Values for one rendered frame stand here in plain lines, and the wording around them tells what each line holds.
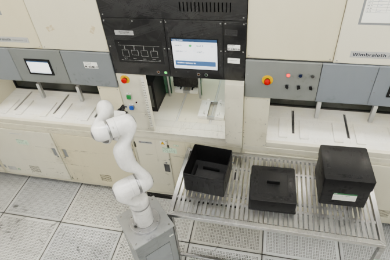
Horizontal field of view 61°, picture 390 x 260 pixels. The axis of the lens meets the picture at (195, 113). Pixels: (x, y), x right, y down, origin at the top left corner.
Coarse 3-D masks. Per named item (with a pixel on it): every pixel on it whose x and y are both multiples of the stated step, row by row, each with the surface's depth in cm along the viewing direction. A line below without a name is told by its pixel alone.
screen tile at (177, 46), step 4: (176, 44) 204; (180, 44) 203; (184, 44) 203; (192, 44) 201; (176, 48) 206; (180, 48) 205; (184, 48) 204; (188, 48) 204; (192, 48) 203; (188, 52) 206; (192, 52) 205; (176, 56) 209; (180, 56) 209; (184, 56) 208; (188, 56) 208; (192, 56) 207
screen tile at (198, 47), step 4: (196, 44) 201; (200, 44) 200; (204, 44) 200; (208, 44) 199; (196, 48) 203; (200, 48) 202; (204, 48) 202; (208, 48) 201; (212, 48) 200; (212, 52) 202; (196, 56) 206; (200, 56) 206; (204, 56) 205; (208, 56) 205; (212, 56) 204
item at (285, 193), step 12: (252, 168) 226; (264, 168) 225; (276, 168) 225; (288, 168) 224; (252, 180) 218; (264, 180) 217; (276, 180) 213; (288, 180) 216; (252, 192) 211; (264, 192) 211; (276, 192) 210; (288, 192) 210; (252, 204) 210; (264, 204) 208; (276, 204) 206; (288, 204) 204
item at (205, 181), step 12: (192, 156) 235; (204, 156) 243; (216, 156) 239; (228, 156) 235; (192, 168) 240; (204, 168) 240; (216, 168) 236; (228, 168) 223; (192, 180) 220; (204, 180) 216; (216, 180) 212; (228, 180) 231; (204, 192) 224; (216, 192) 220
